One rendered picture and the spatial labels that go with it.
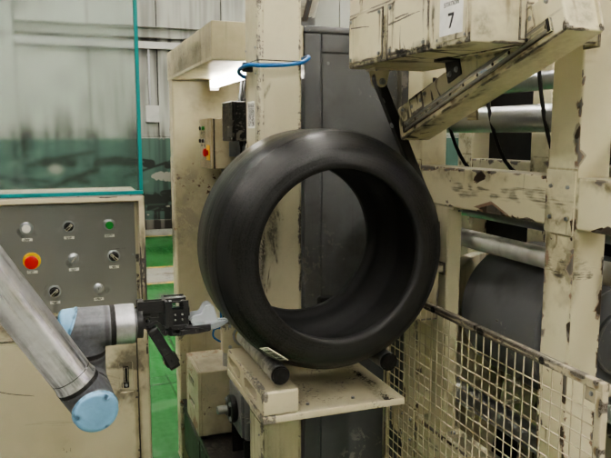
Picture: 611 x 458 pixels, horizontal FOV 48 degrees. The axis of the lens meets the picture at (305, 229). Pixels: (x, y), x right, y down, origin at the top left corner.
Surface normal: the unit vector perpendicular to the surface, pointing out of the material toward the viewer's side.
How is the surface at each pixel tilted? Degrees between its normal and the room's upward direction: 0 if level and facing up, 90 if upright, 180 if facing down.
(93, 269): 90
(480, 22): 90
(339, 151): 79
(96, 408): 98
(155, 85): 90
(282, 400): 90
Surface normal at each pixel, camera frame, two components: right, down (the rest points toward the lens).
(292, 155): -0.09, -0.55
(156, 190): 0.34, 0.13
